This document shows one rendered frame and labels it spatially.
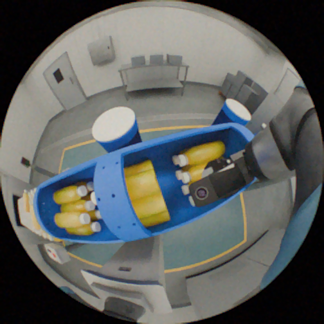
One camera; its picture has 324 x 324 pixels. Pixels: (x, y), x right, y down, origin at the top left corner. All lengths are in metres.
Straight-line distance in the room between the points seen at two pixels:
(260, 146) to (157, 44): 3.28
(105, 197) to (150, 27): 3.38
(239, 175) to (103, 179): 0.24
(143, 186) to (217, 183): 0.15
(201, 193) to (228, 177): 0.05
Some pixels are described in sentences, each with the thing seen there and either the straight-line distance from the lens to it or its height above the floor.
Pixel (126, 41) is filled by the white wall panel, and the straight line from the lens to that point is 3.33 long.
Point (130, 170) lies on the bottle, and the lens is 0.29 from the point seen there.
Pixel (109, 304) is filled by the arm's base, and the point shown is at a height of 1.23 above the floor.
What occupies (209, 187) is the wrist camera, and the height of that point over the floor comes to 1.25.
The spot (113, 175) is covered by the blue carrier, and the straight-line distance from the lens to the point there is 0.19.
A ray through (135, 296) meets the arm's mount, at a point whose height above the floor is 1.17.
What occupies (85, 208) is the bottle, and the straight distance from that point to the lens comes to 0.44.
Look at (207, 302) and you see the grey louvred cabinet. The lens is 1.64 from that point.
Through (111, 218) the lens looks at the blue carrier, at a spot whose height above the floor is 1.22.
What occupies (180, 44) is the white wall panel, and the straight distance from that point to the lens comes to 3.45.
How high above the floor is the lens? 1.39
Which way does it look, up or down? 69 degrees down
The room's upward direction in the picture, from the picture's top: 2 degrees clockwise
